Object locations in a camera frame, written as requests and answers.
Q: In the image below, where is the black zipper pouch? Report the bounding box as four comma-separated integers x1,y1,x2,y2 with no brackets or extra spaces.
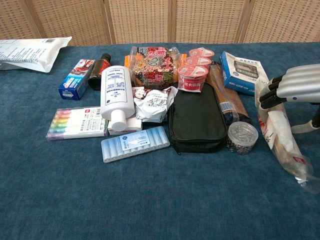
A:
167,82,229,154

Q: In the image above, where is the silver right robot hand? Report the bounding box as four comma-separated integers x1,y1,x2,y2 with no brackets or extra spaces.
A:
258,63,320,135

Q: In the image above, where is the dark sauce bottle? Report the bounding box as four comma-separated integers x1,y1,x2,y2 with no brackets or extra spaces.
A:
87,52,112,91

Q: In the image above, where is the blue white calculator box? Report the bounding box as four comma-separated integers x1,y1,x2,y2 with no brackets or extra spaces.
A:
219,50,270,97

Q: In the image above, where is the white milk snack bag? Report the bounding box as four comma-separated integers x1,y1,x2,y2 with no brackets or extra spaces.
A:
131,85,179,124

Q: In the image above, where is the small white red box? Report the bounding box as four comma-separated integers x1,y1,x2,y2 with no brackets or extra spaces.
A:
107,116,144,136

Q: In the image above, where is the white plastic bottle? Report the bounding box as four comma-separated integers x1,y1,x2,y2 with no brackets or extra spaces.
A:
100,65,136,132

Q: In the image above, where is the woven bamboo folding screen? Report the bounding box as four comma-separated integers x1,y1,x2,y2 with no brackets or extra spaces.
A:
0,0,320,47

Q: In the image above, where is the blue table cloth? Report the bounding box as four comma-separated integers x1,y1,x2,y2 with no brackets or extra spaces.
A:
0,41,320,240

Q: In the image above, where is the clear package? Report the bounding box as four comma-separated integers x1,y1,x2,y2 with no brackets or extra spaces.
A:
254,76,320,195

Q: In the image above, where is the long brown wrapped package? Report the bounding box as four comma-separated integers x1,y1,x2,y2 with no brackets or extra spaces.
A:
205,61,251,126

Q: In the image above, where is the blue red toothpaste box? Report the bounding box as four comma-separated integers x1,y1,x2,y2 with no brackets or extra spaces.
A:
57,58,96,101

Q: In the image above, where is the highlighter pen pack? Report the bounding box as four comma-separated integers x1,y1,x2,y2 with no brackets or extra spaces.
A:
45,106,109,141

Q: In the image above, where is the light blue battery pack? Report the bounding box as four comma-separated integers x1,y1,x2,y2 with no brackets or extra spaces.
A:
100,125,171,164

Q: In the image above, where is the clear jar of clips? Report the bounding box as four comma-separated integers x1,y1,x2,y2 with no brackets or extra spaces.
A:
226,121,259,155

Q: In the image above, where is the colourful mixed snack bag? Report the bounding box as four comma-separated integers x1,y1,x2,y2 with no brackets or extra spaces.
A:
123,45,188,91

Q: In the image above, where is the red white yogurt cup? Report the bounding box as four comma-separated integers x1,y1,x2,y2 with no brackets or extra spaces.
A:
188,47,216,60
183,56,214,69
177,64,210,93

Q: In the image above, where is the large white printed bag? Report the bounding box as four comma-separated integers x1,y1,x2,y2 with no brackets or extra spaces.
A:
0,36,73,74

